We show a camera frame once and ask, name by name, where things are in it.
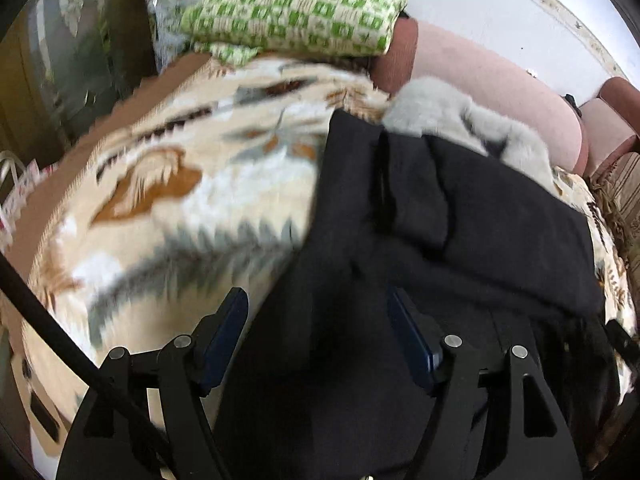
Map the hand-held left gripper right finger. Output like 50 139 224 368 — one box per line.
387 287 558 480

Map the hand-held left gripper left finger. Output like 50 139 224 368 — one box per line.
82 287 250 480

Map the black coat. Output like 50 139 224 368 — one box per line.
212 109 621 480

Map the grey fur collar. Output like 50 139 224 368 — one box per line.
382 76 556 181

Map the beige patterned blanket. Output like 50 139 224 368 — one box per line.
20 55 638 478

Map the striped fringed cloth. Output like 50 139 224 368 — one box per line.
590 151 640 261

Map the small pink bolster cushion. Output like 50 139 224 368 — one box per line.
580 77 640 178

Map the green checkered folded blanket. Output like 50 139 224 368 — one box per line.
181 0 410 67

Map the black cable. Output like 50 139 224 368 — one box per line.
0 254 176 466

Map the white wire basket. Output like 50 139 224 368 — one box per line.
0 150 41 251

